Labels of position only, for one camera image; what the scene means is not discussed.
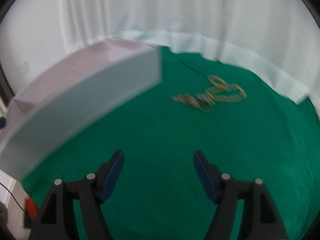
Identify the ornate metal pendant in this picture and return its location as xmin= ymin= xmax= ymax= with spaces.
xmin=172 ymin=94 xmax=215 ymax=111

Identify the gold bead necklace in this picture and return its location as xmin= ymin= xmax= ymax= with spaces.
xmin=203 ymin=75 xmax=248 ymax=106

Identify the orange red object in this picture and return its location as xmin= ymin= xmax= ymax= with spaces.
xmin=25 ymin=196 xmax=39 ymax=222

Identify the white cardboard box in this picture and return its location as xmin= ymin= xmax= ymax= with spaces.
xmin=1 ymin=40 xmax=161 ymax=180

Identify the green cloth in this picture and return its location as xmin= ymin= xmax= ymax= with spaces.
xmin=22 ymin=48 xmax=319 ymax=239

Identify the white curtain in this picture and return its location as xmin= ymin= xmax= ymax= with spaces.
xmin=59 ymin=0 xmax=319 ymax=105

